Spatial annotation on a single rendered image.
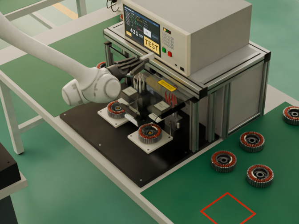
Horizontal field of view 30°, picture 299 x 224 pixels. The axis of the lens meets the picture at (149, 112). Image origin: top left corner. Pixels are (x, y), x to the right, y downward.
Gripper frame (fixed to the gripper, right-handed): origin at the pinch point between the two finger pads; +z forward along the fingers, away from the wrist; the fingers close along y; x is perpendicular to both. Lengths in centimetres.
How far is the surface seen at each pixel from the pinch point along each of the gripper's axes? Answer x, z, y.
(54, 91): -43, -16, -61
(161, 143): -39.9, -2.6, 10.9
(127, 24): 2.0, 9.4, -25.7
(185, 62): 0.6, 9.3, 14.1
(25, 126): -99, -16, -110
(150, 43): -1.0, 9.4, -9.2
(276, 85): -118, 158, -47
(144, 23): 7.6, 9.5, -13.0
